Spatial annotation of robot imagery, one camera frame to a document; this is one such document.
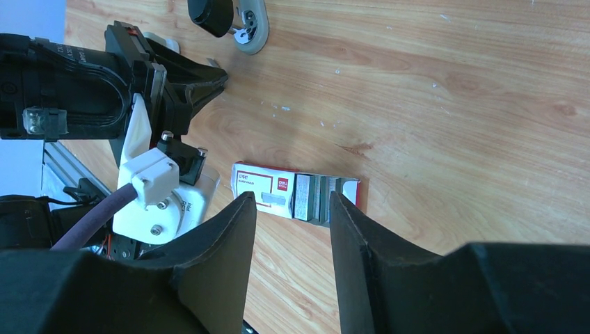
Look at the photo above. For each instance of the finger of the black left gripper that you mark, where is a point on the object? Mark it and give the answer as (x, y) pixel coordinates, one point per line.
(189, 86)

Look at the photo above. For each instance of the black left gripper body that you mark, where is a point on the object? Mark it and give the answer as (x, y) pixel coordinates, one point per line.
(158, 74)

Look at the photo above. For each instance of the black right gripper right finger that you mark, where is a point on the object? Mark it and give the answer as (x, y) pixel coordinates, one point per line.
(386, 284)

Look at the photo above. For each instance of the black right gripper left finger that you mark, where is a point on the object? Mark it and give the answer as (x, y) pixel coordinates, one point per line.
(196, 283)

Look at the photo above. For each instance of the staple strip unloaded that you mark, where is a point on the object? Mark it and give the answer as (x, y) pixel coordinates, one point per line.
(213, 63)

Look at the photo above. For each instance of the white and black stapler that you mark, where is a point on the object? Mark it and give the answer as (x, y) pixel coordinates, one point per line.
(245, 20)

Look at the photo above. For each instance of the red white staple box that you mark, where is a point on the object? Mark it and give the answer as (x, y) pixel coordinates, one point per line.
(292, 194)

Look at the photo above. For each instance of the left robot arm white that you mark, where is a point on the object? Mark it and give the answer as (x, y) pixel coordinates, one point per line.
(51, 92)

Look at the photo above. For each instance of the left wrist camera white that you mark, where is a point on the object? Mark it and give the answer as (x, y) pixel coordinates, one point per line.
(165, 208)

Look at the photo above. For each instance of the slotted aluminium rail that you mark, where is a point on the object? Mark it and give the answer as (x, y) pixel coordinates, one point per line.
(60, 168)

